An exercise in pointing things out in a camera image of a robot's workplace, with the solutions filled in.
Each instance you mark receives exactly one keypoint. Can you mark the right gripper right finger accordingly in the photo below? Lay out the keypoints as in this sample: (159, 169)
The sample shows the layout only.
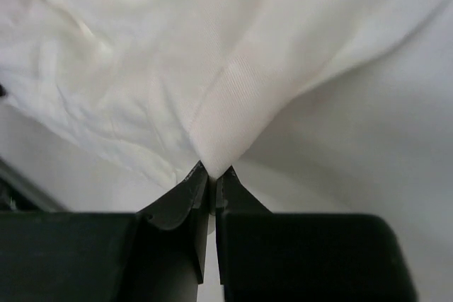
(268, 256)

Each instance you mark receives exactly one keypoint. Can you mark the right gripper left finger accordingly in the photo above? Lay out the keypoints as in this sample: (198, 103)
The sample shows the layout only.
(155, 254)

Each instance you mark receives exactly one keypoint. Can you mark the white pleated skirt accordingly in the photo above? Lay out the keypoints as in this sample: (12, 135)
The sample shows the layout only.
(158, 85)

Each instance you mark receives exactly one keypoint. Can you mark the aluminium front rail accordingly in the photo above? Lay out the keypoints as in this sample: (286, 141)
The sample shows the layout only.
(19, 194)

